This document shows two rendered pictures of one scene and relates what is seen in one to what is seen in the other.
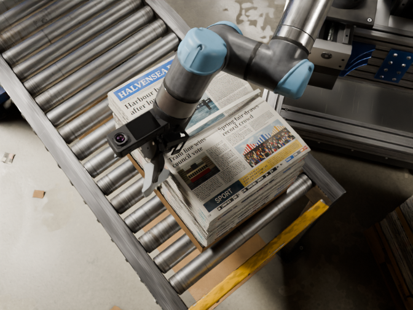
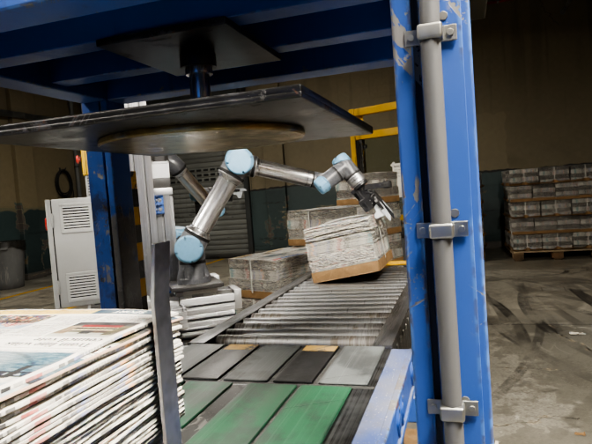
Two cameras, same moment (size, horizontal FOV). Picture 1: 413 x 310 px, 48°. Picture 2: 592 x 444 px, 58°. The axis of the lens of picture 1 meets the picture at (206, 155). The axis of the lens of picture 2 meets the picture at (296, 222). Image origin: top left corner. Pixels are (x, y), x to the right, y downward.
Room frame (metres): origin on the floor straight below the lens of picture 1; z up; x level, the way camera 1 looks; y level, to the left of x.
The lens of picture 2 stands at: (2.04, 1.76, 1.18)
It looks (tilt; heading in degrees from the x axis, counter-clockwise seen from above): 3 degrees down; 233
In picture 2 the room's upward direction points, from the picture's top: 4 degrees counter-clockwise
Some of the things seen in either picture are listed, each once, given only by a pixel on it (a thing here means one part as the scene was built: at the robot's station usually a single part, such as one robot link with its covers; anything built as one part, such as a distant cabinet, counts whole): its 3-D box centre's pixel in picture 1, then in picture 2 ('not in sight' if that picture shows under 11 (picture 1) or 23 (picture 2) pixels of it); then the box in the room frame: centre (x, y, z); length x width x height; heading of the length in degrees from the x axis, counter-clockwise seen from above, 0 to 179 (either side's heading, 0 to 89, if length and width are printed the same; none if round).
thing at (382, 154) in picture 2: not in sight; (395, 174); (-1.26, -1.26, 1.27); 0.57 x 0.01 x 0.65; 104
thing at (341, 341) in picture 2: not in sight; (293, 344); (1.21, 0.60, 0.77); 0.47 x 0.05 x 0.05; 126
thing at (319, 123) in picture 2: not in sight; (203, 135); (1.56, 0.85, 1.30); 0.55 x 0.55 x 0.03; 36
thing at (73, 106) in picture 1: (115, 79); (341, 299); (0.73, 0.26, 0.77); 0.47 x 0.05 x 0.05; 126
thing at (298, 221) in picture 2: not in sight; (322, 226); (-0.24, -1.00, 0.95); 0.38 x 0.29 x 0.23; 105
